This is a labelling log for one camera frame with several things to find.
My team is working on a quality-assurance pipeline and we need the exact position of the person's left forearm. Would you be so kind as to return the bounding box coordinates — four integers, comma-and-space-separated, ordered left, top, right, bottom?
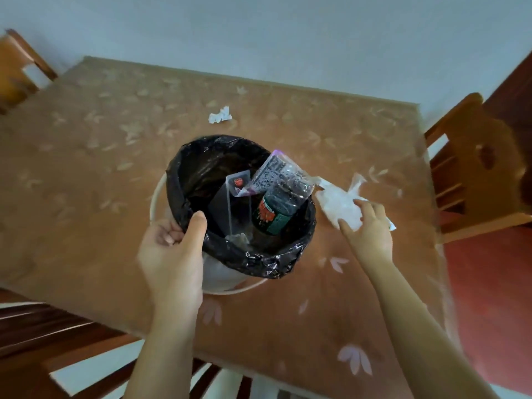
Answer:
123, 303, 204, 399

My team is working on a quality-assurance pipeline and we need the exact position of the person's right forearm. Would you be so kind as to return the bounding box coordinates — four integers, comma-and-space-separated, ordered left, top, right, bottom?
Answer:
361, 257, 500, 399

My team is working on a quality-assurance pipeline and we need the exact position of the white tissue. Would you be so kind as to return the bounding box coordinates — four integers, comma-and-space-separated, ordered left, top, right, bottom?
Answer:
314, 173, 397, 232

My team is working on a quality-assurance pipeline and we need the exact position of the dark bottle with green label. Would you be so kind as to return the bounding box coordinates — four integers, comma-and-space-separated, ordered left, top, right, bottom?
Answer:
251, 178, 313, 237

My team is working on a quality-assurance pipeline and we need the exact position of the black plastic bin liner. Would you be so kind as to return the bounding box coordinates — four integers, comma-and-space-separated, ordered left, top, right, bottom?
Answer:
166, 135, 317, 280

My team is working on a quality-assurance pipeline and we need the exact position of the person's left hand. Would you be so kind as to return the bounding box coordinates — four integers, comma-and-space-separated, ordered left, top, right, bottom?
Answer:
137, 211, 208, 313

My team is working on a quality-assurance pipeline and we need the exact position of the clear printed plastic wrapper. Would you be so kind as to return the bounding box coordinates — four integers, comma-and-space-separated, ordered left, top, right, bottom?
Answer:
249, 149, 317, 201

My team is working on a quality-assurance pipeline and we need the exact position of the wooden chair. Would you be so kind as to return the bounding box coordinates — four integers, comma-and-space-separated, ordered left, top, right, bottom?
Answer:
0, 287, 255, 399
0, 28, 59, 115
423, 92, 532, 245

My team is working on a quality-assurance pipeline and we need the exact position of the clear plastic blister package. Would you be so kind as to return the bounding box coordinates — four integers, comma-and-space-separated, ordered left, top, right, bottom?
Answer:
206, 170, 253, 238

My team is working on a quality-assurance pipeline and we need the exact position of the small crumpled paper scrap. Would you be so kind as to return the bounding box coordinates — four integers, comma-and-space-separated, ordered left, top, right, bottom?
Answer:
208, 105, 233, 124

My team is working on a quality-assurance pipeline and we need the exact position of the white round trash bin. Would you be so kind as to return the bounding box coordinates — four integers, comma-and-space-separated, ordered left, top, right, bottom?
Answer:
149, 170, 271, 296

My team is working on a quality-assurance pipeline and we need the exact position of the brown floral tablecloth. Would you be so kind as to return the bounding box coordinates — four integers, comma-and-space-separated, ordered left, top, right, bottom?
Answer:
0, 56, 462, 399

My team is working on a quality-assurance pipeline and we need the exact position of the person's right hand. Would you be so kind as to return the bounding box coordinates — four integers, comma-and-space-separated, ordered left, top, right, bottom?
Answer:
337, 199, 394, 269

